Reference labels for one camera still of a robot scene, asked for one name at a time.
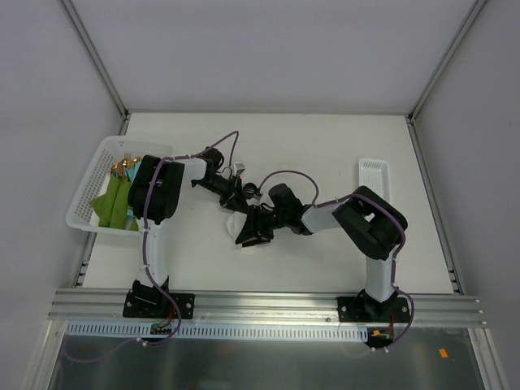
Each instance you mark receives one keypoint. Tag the white slotted cable duct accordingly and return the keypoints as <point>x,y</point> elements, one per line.
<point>219,331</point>

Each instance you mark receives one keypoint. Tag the black mounting plate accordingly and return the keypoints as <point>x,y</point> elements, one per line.
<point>366,310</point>
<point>157,306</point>

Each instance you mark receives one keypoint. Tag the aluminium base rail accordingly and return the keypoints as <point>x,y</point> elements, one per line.
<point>268,308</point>

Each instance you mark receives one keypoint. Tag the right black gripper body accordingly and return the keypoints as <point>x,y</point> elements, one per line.
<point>260,222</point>

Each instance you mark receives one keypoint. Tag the aluminium frame post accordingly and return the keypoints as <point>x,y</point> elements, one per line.
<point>441,67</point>
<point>73,15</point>

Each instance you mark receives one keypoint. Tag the white narrow utensil tray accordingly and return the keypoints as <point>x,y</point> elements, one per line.
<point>375,175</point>

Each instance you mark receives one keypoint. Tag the left aluminium frame post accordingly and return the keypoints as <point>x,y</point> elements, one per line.
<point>73,15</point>

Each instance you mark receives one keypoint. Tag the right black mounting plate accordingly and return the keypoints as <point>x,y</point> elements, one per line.
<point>366,310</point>

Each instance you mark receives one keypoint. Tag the white perforated basket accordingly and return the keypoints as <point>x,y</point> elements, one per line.
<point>112,149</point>

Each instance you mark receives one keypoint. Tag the green rolled napkin bundle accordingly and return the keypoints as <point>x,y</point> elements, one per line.
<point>111,208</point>

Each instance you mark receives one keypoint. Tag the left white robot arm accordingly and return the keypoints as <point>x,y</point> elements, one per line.
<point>154,196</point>

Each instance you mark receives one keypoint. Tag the right aluminium frame post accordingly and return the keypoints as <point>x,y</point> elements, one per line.
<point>441,67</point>

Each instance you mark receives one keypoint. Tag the gold cutlery in basket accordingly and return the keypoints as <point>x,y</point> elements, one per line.
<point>122,167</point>

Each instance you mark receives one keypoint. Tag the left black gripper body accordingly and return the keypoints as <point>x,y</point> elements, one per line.
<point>234,199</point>

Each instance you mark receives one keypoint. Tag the white paper napkin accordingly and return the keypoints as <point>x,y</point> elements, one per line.
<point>234,224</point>

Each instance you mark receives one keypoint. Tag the light blue rolled napkin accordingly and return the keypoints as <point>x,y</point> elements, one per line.
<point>131,174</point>

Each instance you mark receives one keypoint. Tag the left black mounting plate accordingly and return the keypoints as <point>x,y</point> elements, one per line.
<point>157,306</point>

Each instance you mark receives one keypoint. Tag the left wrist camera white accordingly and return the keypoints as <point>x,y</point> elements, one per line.
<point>238,168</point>

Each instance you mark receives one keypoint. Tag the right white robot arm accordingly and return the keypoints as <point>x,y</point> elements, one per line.
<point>371,223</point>

